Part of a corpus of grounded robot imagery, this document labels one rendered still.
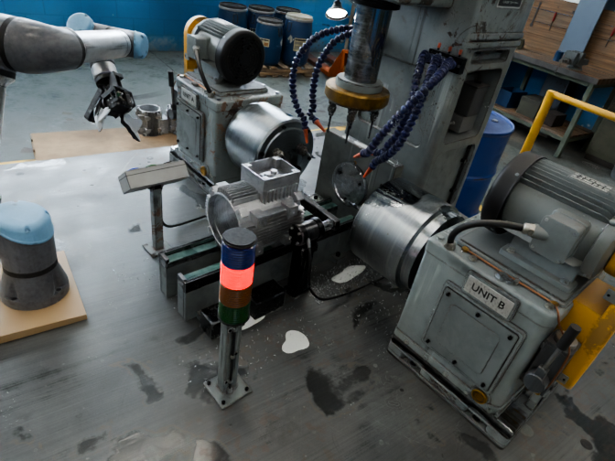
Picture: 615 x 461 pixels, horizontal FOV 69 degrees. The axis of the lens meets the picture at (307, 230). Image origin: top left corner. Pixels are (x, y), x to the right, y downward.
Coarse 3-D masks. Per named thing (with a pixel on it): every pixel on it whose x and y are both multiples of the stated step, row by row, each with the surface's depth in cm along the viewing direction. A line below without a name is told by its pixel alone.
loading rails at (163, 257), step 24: (312, 216) 145; (336, 240) 143; (168, 264) 115; (192, 264) 120; (216, 264) 117; (264, 264) 125; (288, 264) 132; (312, 264) 141; (168, 288) 119; (192, 288) 110; (216, 288) 116; (192, 312) 115
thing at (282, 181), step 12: (276, 156) 123; (252, 168) 119; (264, 168) 122; (276, 168) 123; (288, 168) 121; (252, 180) 115; (264, 180) 111; (276, 180) 114; (288, 180) 117; (264, 192) 113; (276, 192) 116; (288, 192) 119; (264, 204) 115
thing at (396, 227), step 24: (384, 192) 114; (408, 192) 113; (360, 216) 114; (384, 216) 110; (408, 216) 108; (432, 216) 107; (456, 216) 109; (360, 240) 116; (384, 240) 110; (408, 240) 106; (384, 264) 112; (408, 264) 107; (408, 288) 113
